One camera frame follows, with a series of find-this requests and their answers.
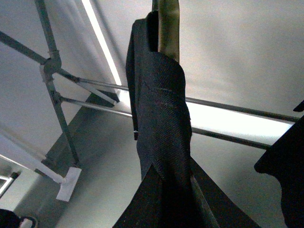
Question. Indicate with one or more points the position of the white ceiling bracket plate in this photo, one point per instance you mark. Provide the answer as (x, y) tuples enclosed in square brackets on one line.
[(68, 184)]

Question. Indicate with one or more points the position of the grey metal frame post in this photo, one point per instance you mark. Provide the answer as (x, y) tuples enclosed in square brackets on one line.
[(52, 45)]

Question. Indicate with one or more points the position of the black printed t-shirt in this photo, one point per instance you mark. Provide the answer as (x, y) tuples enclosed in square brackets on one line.
[(162, 130)]

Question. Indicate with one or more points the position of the wooden clothes hanger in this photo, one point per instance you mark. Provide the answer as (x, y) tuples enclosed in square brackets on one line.
[(168, 28)]

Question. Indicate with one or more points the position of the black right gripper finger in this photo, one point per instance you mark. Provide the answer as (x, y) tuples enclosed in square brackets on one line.
[(284, 160)]

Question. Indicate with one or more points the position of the black round object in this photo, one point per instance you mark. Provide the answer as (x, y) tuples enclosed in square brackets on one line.
[(8, 219)]

